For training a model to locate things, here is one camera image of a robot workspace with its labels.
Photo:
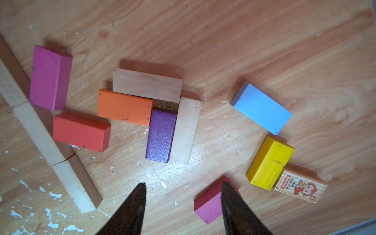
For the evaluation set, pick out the printed natural wood block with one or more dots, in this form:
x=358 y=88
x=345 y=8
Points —
x=300 y=184

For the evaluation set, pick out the orange building block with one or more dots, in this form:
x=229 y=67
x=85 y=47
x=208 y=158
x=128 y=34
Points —
x=123 y=107

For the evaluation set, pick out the light blue block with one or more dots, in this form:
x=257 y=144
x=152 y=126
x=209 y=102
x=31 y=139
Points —
x=260 y=108

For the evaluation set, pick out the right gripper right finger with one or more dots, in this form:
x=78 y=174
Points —
x=238 y=218

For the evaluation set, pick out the purple building block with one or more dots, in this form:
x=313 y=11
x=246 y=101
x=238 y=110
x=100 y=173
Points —
x=162 y=126

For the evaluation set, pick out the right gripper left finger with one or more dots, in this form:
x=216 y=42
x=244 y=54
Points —
x=128 y=219

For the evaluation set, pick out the yellow block middle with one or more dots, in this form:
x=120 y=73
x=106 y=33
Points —
x=269 y=163

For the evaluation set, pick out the magenta block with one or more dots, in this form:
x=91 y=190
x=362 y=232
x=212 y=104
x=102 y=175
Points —
x=208 y=205
x=50 y=78

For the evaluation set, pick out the red building block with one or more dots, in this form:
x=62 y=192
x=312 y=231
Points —
x=81 y=132

